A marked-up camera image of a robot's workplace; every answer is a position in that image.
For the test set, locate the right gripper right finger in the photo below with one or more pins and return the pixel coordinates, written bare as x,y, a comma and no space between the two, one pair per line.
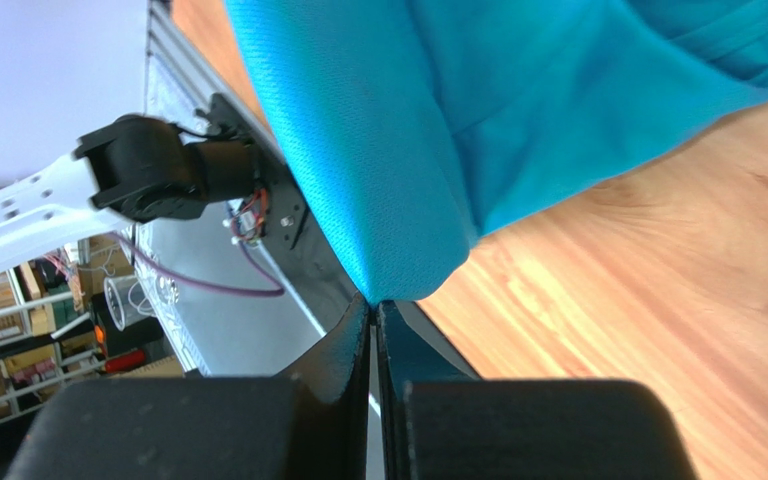
439,423

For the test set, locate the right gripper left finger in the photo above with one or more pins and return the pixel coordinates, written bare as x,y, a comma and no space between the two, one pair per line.
309,421

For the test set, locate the teal blue t-shirt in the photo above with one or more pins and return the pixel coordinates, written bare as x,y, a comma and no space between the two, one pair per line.
415,128

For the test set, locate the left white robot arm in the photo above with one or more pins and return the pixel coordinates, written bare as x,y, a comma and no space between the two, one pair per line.
133,171

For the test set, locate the clear plastic cup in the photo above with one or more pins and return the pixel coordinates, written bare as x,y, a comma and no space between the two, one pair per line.
132,300

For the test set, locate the background storage shelves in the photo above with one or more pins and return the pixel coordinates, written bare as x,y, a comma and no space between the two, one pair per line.
55,327

